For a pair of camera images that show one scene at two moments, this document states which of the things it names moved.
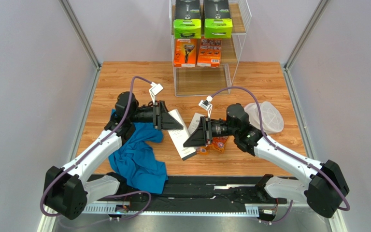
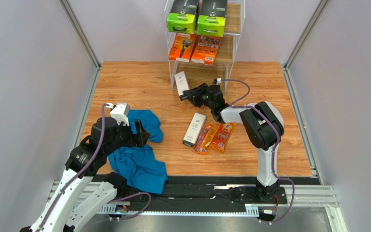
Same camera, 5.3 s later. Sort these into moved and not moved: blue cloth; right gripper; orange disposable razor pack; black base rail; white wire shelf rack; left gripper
Moved: right gripper; left gripper
Not moved: orange disposable razor pack; black base rail; blue cloth; white wire shelf rack
